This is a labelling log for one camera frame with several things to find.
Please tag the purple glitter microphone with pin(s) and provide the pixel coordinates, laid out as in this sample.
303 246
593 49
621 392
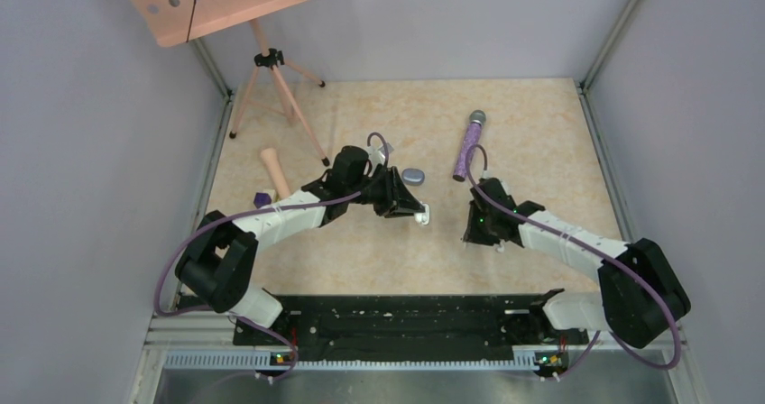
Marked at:
471 137

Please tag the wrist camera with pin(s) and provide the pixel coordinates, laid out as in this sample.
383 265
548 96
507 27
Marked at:
379 155
494 187

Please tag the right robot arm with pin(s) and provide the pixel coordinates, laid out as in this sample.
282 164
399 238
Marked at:
638 295

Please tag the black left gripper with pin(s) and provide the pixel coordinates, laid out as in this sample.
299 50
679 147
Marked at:
397 199

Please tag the small purple block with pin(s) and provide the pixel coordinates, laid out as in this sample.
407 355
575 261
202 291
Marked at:
263 198

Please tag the white earbud case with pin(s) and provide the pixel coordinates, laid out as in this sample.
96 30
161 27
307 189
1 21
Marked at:
423 216

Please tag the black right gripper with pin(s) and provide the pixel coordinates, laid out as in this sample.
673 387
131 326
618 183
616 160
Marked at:
472 234

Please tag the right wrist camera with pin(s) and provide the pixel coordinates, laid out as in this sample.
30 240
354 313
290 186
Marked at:
494 187

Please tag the lavender charging case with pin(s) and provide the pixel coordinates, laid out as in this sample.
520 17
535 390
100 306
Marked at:
413 177

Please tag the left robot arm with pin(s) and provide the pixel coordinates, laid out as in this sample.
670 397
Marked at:
217 263

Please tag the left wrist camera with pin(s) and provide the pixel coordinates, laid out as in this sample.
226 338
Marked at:
379 155

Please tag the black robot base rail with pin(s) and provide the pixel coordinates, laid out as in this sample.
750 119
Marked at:
417 329

